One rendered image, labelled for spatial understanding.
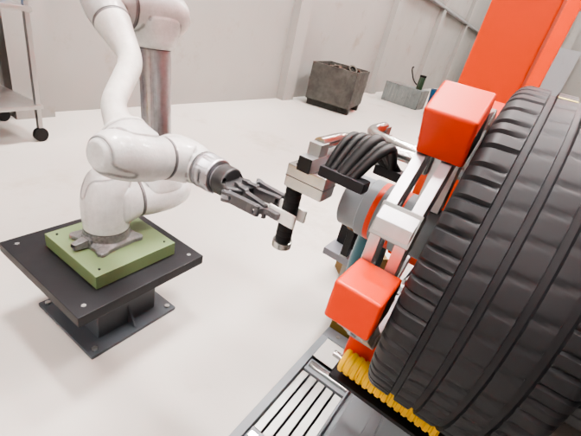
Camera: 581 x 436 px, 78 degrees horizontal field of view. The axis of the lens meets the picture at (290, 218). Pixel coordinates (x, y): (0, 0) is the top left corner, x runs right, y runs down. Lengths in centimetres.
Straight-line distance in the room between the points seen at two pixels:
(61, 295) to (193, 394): 55
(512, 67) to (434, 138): 65
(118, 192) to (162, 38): 51
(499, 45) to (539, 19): 10
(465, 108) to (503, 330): 29
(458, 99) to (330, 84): 572
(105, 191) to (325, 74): 527
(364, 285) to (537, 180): 26
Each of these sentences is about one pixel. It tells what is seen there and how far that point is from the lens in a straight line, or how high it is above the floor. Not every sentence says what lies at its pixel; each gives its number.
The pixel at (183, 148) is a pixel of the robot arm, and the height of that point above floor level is 88.
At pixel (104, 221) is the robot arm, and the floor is 47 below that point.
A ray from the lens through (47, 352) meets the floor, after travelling 161.
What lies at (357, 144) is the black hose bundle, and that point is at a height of 103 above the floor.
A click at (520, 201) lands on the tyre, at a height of 106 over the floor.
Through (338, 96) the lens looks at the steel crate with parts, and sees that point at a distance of 623.
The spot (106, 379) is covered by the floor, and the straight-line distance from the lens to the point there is 149.
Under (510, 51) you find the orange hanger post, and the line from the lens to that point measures 121.
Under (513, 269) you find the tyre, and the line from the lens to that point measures 52.
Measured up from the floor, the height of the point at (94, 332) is 3.
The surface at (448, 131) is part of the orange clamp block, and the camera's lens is 56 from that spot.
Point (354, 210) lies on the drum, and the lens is 82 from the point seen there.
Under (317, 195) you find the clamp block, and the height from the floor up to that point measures 91.
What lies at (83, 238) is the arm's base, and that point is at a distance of 144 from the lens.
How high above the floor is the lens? 119
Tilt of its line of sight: 28 degrees down
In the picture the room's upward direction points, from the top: 14 degrees clockwise
